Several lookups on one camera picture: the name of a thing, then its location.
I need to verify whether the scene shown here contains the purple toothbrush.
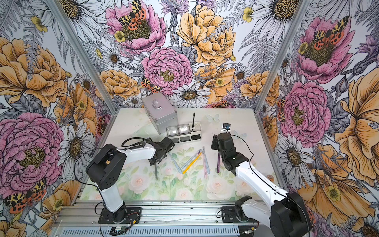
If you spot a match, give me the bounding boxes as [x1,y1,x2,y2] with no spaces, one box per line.
[216,152,221,173]

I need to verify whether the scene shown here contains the light blue toothbrush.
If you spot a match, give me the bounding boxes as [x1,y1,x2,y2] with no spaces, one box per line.
[168,153,183,174]

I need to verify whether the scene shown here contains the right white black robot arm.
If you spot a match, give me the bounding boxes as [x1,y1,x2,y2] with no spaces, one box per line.
[211,132,312,237]

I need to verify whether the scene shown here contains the pale blue toothbrush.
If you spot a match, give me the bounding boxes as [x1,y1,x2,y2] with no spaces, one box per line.
[202,146,210,175]

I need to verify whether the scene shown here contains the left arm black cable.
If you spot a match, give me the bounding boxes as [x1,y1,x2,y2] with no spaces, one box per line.
[121,137,155,150]

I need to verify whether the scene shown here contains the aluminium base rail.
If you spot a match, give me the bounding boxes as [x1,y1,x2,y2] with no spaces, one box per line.
[50,200,273,237]

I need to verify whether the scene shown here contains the cream toothbrush holder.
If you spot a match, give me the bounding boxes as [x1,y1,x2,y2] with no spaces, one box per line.
[166,122,202,144]

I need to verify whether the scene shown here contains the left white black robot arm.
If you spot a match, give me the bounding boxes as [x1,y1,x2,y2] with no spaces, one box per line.
[86,137,175,224]

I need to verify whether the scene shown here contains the yellow toothbrush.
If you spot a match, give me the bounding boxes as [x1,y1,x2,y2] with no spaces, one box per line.
[183,152,202,174]

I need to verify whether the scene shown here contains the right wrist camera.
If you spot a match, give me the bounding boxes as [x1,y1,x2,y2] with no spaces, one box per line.
[222,123,231,132]

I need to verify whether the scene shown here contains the silver pink metal case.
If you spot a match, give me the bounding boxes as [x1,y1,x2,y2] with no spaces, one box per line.
[142,92,179,134]

